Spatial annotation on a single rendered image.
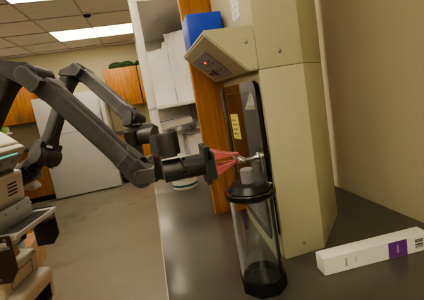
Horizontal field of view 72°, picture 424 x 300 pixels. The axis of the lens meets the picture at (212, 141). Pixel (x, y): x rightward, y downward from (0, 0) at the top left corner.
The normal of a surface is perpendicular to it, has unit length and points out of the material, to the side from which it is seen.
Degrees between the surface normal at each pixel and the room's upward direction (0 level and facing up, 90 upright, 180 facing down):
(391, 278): 0
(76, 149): 90
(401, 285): 0
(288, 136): 90
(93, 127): 83
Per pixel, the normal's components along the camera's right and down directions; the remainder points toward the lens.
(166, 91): -0.18, 0.24
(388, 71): -0.96, 0.19
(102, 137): -0.06, 0.04
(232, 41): 0.22, 0.11
